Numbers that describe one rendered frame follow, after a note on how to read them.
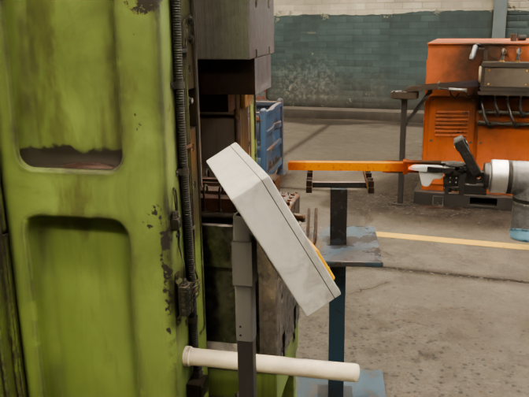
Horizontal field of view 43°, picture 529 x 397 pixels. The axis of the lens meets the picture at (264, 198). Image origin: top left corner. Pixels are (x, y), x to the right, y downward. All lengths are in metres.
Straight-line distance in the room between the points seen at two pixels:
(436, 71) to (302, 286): 4.21
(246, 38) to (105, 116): 0.40
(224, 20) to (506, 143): 3.89
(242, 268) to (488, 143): 4.15
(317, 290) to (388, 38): 8.30
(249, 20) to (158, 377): 0.93
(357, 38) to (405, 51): 0.67
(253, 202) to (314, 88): 8.56
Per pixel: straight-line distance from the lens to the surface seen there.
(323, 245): 2.46
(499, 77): 5.18
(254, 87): 1.79
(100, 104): 1.66
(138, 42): 1.55
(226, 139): 2.20
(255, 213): 1.19
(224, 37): 1.75
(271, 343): 1.96
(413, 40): 9.43
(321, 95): 9.71
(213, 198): 1.88
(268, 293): 1.90
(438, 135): 5.40
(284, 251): 1.23
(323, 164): 1.90
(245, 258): 1.39
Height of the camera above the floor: 1.47
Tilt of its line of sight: 15 degrees down
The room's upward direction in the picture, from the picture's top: 1 degrees counter-clockwise
